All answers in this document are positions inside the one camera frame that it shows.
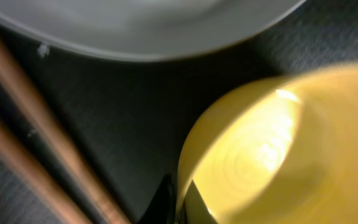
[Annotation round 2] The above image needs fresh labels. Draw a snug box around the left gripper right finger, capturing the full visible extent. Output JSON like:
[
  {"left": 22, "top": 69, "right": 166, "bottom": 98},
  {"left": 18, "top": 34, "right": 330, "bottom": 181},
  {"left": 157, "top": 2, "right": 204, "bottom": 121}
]
[{"left": 185, "top": 182, "right": 217, "bottom": 224}]

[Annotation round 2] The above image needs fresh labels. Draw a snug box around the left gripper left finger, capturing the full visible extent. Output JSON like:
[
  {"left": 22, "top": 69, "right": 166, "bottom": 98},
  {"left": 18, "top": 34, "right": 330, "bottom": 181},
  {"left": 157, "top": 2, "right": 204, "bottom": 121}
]
[{"left": 138, "top": 174, "right": 176, "bottom": 224}]

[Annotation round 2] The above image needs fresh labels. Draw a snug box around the round black tray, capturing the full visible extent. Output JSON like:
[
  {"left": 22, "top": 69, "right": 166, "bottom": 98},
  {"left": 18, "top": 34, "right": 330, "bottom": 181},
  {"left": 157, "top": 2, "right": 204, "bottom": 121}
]
[{"left": 0, "top": 0, "right": 358, "bottom": 223}]

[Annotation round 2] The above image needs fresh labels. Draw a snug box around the right wooden chopstick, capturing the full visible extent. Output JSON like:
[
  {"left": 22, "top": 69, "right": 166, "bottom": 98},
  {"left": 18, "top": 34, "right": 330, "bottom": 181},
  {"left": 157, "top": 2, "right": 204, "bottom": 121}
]
[{"left": 0, "top": 40, "right": 130, "bottom": 224}]

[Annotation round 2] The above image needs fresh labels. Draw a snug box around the yellow bowl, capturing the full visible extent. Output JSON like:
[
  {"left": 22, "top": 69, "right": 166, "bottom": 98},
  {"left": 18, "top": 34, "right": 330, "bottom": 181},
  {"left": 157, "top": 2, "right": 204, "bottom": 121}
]
[{"left": 175, "top": 63, "right": 358, "bottom": 223}]

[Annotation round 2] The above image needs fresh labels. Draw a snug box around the left wooden chopstick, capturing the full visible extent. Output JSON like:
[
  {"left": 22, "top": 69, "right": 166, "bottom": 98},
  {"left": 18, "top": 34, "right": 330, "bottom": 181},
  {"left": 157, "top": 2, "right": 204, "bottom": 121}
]
[{"left": 0, "top": 122, "right": 91, "bottom": 224}]

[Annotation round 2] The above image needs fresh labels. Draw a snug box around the wooden chopstick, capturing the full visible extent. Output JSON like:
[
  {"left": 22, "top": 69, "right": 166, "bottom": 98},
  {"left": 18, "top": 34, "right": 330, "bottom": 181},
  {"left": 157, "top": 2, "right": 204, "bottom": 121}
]
[
  {"left": 0, "top": 122, "right": 91, "bottom": 224},
  {"left": 0, "top": 40, "right": 130, "bottom": 224}
]

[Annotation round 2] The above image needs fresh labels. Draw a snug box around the grey round plate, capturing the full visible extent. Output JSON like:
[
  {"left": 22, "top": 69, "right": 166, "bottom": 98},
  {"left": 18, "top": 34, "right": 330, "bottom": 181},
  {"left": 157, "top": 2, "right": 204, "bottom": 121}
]
[{"left": 0, "top": 0, "right": 303, "bottom": 62}]

